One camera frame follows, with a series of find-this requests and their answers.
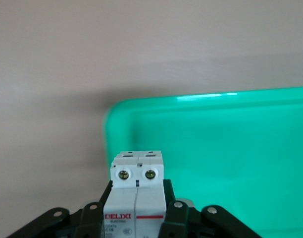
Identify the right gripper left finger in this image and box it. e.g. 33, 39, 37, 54
7, 180, 115, 238

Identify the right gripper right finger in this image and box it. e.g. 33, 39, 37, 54
157, 178, 262, 238

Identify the white circuit breaker red switch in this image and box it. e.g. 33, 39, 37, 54
101, 150, 167, 238

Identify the green plastic tray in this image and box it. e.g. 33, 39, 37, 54
102, 86, 303, 238

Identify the brown table cover sheet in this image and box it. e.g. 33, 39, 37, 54
0, 0, 303, 238

